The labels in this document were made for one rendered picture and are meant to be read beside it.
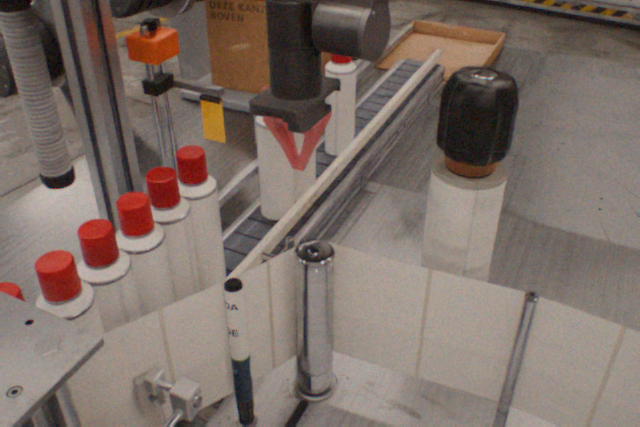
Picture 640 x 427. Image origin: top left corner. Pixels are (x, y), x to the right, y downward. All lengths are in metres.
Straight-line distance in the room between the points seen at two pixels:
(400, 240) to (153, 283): 0.38
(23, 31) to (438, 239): 0.48
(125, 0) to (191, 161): 0.58
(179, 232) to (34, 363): 0.31
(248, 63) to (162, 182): 0.76
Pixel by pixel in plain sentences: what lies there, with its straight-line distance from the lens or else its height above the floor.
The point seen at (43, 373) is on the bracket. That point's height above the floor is 1.14.
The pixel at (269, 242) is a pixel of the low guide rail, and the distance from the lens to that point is 0.84.
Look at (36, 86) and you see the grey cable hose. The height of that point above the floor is 1.19.
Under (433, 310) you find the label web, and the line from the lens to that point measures 0.60.
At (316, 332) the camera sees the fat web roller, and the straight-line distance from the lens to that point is 0.62.
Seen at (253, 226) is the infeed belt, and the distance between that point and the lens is 0.93.
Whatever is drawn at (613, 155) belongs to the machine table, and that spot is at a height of 0.83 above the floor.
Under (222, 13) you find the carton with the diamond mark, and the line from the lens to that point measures 1.37.
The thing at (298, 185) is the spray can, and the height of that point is 0.92.
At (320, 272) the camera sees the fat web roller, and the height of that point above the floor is 1.06.
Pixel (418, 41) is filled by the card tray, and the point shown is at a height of 0.83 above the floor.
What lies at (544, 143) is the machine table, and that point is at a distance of 1.32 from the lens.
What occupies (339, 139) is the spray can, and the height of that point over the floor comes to 0.92.
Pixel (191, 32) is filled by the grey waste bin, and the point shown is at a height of 0.37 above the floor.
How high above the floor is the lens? 1.43
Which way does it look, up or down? 33 degrees down
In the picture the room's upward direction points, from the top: straight up
